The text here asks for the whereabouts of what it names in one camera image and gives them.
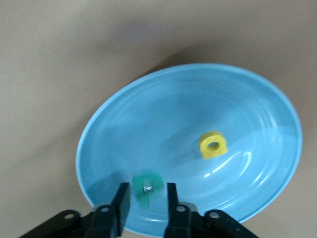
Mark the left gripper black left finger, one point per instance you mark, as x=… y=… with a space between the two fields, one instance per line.
x=104 y=223

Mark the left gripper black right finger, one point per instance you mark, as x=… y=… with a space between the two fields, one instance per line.
x=180 y=223

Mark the teal letter p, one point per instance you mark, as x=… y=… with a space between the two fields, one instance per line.
x=138 y=183

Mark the yellow letter D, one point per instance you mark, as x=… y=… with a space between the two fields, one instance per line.
x=206 y=152

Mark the blue plate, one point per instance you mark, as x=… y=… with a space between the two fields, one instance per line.
x=161 y=124

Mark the brown paper table cover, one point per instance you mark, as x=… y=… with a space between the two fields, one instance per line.
x=49 y=74

